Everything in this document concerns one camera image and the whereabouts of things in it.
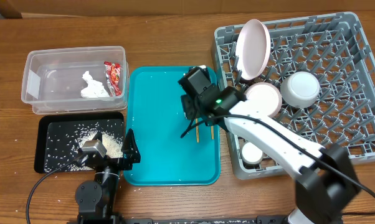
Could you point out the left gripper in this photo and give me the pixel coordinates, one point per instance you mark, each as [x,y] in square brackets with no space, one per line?
[132,156]

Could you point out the grey bowl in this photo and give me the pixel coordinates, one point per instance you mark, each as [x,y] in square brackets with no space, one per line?
[300,90]

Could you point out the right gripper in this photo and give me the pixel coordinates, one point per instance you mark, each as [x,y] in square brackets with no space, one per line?
[189,109]

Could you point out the teal serving tray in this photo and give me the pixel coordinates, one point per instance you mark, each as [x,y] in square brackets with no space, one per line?
[156,116]

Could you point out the large white plate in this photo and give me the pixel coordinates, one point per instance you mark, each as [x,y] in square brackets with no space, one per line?
[252,49]

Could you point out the small white cup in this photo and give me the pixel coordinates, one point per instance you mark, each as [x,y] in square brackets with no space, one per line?
[251,154]

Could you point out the clear plastic bin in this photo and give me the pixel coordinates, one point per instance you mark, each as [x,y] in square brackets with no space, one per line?
[53,79]

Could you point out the red foil snack wrapper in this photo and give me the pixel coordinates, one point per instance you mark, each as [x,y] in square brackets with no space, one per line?
[112,72]

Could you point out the white napkin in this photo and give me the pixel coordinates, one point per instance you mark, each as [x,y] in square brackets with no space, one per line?
[94,89]

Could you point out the grey dishwasher rack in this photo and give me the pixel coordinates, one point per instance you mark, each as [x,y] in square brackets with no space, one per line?
[334,48]

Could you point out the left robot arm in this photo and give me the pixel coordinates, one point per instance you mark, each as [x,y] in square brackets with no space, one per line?
[96,198]

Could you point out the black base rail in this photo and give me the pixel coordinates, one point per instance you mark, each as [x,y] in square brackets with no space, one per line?
[266,219]

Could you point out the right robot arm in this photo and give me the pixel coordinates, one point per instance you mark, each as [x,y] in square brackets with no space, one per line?
[325,180]

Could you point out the black plastic tray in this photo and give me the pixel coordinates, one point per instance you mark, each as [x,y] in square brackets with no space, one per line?
[46,120]

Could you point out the white rice pile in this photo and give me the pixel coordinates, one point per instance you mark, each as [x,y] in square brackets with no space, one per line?
[64,139]

